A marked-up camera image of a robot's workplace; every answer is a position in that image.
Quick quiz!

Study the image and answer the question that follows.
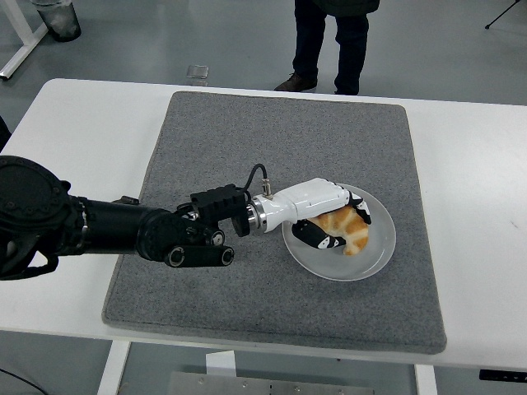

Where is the thin black floor cable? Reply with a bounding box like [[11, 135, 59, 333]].
[[0, 364, 46, 395]]

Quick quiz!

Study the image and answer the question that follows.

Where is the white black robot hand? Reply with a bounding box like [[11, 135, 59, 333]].
[[261, 177, 372, 251]]

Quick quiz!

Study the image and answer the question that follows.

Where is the person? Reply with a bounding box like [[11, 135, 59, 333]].
[[273, 0, 380, 96]]

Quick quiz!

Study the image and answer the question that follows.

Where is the grey felt mat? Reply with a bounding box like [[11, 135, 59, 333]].
[[101, 91, 448, 356]]

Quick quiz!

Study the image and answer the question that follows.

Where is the grey metal plate with screws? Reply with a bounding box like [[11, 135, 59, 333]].
[[166, 369, 359, 395]]

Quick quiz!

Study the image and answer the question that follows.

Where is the white table leg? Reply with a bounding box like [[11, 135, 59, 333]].
[[413, 364, 438, 395], [96, 340, 132, 395]]

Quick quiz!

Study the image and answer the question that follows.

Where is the grey round plate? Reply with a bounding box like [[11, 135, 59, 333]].
[[282, 184, 398, 282]]

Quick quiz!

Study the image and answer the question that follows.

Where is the black table control panel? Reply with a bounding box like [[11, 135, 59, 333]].
[[479, 369, 527, 382]]

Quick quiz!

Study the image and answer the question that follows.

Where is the golden croissant bread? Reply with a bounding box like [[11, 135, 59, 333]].
[[308, 205, 371, 256]]

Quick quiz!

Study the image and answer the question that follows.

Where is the dark mesh trash bin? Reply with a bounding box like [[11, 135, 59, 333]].
[[35, 0, 82, 43]]

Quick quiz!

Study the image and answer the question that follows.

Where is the black tripod leg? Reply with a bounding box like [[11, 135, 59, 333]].
[[484, 0, 527, 30]]

